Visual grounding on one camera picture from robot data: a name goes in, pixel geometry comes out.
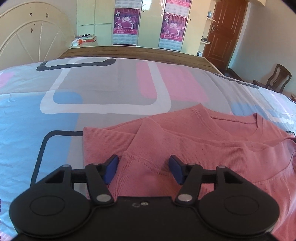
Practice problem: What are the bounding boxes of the pink knit sweater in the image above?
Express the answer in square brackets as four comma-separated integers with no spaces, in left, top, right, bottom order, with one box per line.
[83,104,295,240]

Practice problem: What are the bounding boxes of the patterned bed sheet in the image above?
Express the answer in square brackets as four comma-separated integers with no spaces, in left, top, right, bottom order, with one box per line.
[1,57,295,240]

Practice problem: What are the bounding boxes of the brown wooden chair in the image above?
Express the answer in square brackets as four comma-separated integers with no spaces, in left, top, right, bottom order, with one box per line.
[252,64,292,93]

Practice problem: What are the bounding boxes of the stack of books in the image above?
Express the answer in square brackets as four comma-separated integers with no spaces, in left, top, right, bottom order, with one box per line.
[72,34,96,47]

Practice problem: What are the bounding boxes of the right purple calendar poster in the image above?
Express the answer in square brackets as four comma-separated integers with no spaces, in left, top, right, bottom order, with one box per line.
[158,0,191,52]

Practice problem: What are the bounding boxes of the purple calendar poster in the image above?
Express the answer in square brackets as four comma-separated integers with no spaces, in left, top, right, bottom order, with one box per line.
[158,0,191,52]
[112,0,142,46]

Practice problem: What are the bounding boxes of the cream wardrobe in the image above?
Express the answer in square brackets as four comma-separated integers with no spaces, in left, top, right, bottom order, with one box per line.
[77,1,211,55]

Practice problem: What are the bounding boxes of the cream round headboard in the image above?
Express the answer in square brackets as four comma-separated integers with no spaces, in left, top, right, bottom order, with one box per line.
[1,1,75,70]

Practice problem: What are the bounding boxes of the left purple calendar poster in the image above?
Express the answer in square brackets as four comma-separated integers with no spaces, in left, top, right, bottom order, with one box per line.
[112,0,142,46]

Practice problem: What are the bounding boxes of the brown wooden door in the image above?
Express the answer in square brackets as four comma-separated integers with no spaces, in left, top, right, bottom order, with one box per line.
[203,0,248,72]

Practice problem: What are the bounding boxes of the wooden bed frame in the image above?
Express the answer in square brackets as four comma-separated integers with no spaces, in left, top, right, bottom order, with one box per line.
[60,46,222,74]

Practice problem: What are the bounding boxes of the wall corner shelves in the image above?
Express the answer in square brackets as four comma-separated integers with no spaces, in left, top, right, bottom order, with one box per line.
[197,1,216,57]

